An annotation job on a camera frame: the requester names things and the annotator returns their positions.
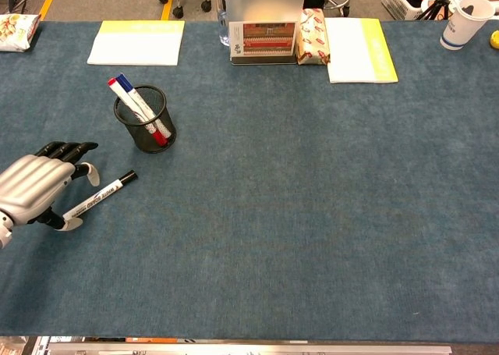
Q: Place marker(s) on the snack bag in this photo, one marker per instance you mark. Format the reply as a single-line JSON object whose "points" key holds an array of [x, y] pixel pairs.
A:
{"points": [[15, 31]]}

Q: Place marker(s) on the patterned paper wrapped package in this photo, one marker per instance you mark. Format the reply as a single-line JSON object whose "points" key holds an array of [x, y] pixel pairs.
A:
{"points": [[313, 39]]}

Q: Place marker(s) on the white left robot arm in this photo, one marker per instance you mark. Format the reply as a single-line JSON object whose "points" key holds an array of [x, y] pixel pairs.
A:
{"points": [[4, 232]]}

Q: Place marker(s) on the blue felt table mat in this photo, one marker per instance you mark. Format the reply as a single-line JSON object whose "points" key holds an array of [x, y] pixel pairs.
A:
{"points": [[273, 214]]}

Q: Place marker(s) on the white paper cup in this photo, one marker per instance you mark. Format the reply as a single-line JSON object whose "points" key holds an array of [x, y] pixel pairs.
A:
{"points": [[460, 27]]}

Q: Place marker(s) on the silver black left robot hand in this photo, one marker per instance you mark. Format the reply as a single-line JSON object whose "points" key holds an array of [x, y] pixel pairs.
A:
{"points": [[31, 183]]}

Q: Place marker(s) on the black mesh pen cup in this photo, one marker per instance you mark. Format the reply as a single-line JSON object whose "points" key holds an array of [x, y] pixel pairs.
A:
{"points": [[134, 135]]}

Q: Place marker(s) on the blue capped whiteboard marker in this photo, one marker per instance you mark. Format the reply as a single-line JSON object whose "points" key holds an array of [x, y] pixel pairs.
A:
{"points": [[124, 82]]}

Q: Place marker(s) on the yellow white notebook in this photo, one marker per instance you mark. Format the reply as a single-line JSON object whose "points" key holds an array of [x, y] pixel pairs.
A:
{"points": [[354, 50], [136, 45]]}

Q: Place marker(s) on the red patterned picture card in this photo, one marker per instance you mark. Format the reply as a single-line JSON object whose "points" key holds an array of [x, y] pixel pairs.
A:
{"points": [[265, 39]]}

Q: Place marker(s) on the aluminium rail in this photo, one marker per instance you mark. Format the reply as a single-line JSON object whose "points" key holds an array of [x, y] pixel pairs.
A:
{"points": [[249, 349]]}

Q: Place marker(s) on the black tripod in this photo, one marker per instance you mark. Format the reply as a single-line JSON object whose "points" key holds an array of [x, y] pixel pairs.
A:
{"points": [[434, 8]]}

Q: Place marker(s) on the small yellow round object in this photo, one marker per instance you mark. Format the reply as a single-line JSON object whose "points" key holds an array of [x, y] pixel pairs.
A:
{"points": [[495, 40]]}

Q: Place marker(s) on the red capped whiteboard marker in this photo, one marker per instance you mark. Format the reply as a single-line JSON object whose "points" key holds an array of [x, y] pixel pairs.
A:
{"points": [[116, 91]]}

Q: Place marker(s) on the metal bookend stand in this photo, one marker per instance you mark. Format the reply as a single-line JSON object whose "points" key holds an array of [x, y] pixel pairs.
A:
{"points": [[265, 0]]}

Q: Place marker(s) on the black capped whiteboard marker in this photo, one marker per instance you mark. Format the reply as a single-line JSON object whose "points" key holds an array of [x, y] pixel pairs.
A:
{"points": [[105, 193]]}

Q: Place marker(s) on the white plastic basket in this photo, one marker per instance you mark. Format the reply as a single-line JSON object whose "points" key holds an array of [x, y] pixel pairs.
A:
{"points": [[395, 2]]}

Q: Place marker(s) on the clear plastic water bottle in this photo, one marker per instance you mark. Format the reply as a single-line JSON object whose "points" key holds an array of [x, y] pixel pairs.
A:
{"points": [[223, 19]]}

